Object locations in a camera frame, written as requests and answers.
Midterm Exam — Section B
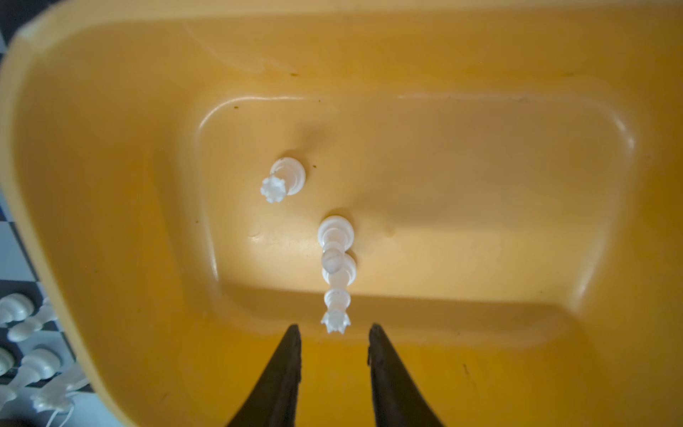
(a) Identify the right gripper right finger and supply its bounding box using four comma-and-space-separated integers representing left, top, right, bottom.
367, 324, 443, 426

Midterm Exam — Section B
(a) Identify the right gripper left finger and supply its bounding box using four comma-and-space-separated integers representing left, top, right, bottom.
228, 324, 302, 426

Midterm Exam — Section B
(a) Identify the white queen chess piece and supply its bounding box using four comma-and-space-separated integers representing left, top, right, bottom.
321, 254, 358, 334

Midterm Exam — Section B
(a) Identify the black and white chessboard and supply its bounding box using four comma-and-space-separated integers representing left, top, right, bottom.
1, 197, 121, 426

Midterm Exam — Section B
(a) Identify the yellow plastic tray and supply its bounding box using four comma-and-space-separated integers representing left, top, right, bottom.
1, 1, 682, 426

